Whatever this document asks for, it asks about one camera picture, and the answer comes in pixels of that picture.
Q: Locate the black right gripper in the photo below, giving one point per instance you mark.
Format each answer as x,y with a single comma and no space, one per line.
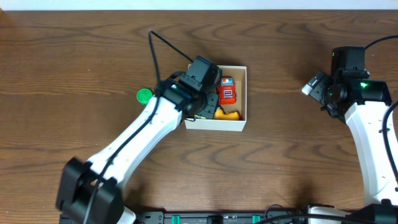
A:
322,90

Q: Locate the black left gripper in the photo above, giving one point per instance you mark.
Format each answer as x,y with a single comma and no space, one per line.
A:
210,104

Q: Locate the yellow rubber duck toy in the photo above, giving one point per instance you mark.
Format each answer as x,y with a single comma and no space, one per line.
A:
220,114

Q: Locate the red toy fire truck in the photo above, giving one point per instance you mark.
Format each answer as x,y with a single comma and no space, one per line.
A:
227,91

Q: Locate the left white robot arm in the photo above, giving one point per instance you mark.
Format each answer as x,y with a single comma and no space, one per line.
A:
91,191

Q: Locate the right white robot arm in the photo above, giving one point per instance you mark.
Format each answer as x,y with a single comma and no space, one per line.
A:
365,106

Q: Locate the green ridged round toy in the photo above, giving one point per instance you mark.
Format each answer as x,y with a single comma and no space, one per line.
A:
144,95

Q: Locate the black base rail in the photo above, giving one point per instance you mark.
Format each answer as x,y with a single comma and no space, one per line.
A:
217,217

